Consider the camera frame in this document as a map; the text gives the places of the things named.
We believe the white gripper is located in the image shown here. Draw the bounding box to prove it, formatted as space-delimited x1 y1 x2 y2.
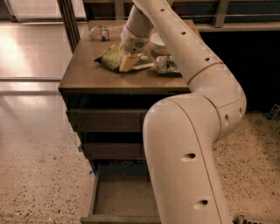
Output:
118 25 149 72

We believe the green jalapeno chip bag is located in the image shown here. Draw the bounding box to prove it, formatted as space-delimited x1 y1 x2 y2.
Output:
94 45 154 73

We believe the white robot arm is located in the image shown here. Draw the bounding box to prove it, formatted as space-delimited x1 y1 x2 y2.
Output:
121 0 246 224

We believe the brown drawer cabinet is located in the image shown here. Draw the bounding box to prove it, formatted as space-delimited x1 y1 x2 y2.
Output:
58 19 202 224

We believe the top drawer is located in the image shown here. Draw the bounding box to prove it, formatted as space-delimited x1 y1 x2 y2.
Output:
66 109 146 133

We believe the middle drawer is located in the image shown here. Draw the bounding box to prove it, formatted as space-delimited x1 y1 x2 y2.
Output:
82 143 144 160

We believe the open bottom drawer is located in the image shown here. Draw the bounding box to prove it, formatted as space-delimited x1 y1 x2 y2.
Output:
80 160 161 224

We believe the clear plastic water bottle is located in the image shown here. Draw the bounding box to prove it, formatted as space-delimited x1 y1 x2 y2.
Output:
89 24 123 41

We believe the white bowl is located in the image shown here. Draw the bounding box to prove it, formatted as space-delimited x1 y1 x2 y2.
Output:
150 32 169 55

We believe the metal window railing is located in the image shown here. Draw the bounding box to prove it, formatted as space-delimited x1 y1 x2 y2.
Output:
56 0 280 53

